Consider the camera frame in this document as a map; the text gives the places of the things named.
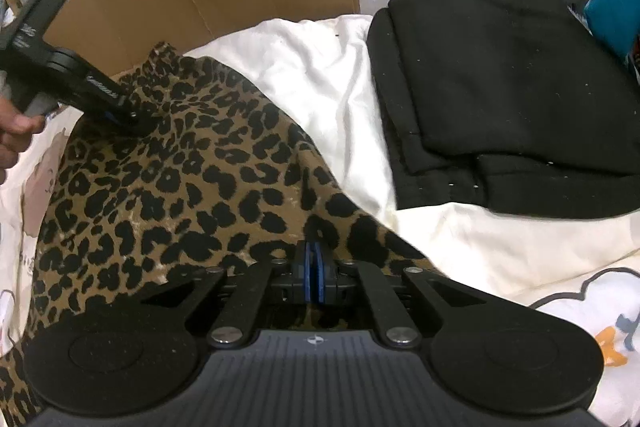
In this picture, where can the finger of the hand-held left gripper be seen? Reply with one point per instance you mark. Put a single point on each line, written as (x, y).
(107, 99)

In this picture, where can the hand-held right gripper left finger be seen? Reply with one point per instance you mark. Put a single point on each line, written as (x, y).
(304, 272)

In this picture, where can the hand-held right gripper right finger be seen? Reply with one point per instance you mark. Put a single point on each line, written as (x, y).
(318, 272)

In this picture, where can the leopard print garment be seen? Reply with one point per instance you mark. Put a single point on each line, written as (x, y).
(175, 187)

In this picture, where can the person's left hand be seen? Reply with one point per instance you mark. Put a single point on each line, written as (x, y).
(12, 132)

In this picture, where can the cream bear print blanket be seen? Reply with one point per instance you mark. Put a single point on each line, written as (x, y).
(340, 107)

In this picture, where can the folded black garment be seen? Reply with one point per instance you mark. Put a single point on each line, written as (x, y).
(500, 82)

